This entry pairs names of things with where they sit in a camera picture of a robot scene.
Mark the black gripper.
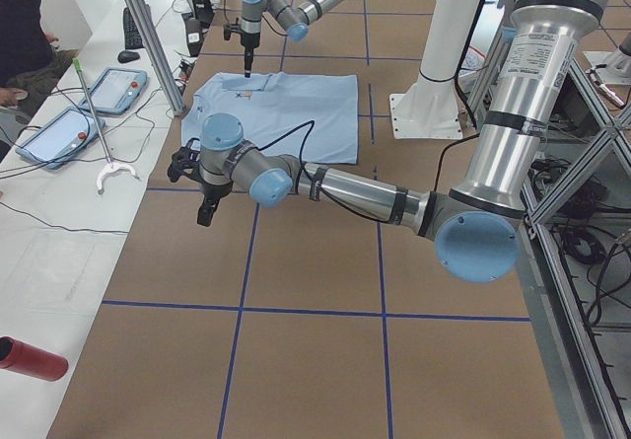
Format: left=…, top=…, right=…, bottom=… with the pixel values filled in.
left=196, top=182, right=232, bottom=226
left=241, top=24, right=260, bottom=78

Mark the light blue t-shirt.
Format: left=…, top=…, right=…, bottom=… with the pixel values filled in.
left=181, top=72, right=358, bottom=164

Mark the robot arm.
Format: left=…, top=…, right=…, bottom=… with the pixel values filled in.
left=236, top=0, right=345, bottom=78
left=195, top=0, right=607, bottom=282

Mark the reacher grabber stick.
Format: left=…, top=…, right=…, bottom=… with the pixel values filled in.
left=72, top=57, right=139, bottom=195

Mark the black keyboard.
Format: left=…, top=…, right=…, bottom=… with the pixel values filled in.
left=122, top=7, right=143, bottom=50

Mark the black computer mouse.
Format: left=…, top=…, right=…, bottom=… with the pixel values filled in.
left=117, top=49, right=140, bottom=64

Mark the far teach pendant tablet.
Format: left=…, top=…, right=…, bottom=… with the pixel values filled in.
left=88, top=67, right=148, bottom=116

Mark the teach pendant tablet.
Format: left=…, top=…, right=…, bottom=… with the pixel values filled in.
left=88, top=67, right=148, bottom=116
left=15, top=108, right=105, bottom=170

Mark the brown table cover sheet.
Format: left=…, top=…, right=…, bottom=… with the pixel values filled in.
left=46, top=0, right=631, bottom=439

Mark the near teach pendant tablet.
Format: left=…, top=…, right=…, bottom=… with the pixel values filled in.
left=15, top=108, right=105, bottom=170

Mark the seated person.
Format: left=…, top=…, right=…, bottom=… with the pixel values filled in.
left=1, top=0, right=79, bottom=116

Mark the red cylinder bottle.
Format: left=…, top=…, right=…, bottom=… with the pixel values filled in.
left=1, top=336, right=69, bottom=382

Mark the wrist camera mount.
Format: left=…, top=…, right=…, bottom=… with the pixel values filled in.
left=223, top=21, right=243, bottom=41
left=167, top=146, right=201, bottom=183

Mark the aluminium frame post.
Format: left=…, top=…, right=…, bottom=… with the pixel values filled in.
left=124, top=0, right=185, bottom=116

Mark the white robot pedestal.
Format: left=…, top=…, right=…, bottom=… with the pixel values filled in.
left=389, top=0, right=485, bottom=140

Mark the aluminium side frame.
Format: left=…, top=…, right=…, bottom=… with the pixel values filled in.
left=519, top=31, right=630, bottom=438

